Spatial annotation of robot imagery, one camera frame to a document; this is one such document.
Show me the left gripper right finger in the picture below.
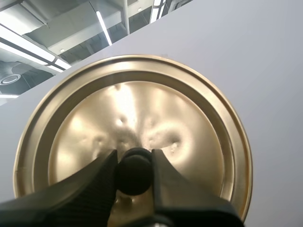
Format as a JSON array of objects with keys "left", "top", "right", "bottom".
[{"left": 151, "top": 148, "right": 244, "bottom": 227}]

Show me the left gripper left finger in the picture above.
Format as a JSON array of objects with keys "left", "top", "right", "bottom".
[{"left": 0, "top": 149, "right": 118, "bottom": 227}]

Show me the gold lid with black knob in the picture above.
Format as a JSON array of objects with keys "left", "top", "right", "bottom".
[{"left": 13, "top": 54, "right": 253, "bottom": 227}]

